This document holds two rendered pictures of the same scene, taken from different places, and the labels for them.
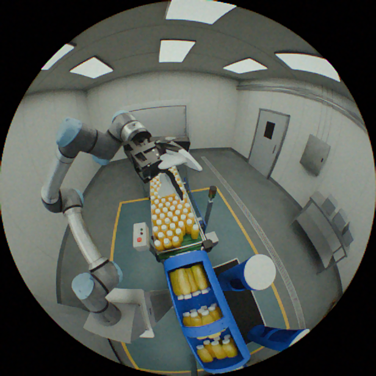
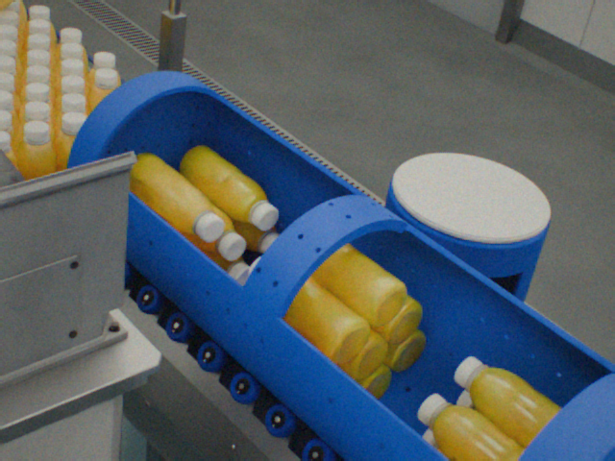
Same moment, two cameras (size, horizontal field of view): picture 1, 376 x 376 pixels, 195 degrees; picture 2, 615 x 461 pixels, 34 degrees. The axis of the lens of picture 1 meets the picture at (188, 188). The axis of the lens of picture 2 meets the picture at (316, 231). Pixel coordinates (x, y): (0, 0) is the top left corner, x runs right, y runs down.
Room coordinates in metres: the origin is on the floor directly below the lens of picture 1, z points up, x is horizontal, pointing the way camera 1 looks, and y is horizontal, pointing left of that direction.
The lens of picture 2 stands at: (-1.13, 0.49, 1.90)
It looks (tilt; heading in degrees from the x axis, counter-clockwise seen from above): 33 degrees down; 328
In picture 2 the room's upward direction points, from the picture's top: 10 degrees clockwise
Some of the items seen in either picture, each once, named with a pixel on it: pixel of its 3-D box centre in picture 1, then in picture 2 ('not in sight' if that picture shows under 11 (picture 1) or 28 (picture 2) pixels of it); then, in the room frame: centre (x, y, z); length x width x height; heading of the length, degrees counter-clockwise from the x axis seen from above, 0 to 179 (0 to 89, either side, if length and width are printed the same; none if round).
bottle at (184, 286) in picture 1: (183, 282); (172, 197); (0.02, 0.03, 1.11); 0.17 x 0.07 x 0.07; 16
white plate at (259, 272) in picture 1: (260, 271); (471, 195); (0.02, -0.52, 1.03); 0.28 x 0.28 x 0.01
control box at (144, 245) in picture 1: (141, 236); not in sight; (0.33, 0.36, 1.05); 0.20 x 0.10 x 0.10; 16
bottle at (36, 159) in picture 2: (168, 245); (36, 179); (0.30, 0.16, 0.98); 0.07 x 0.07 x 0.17
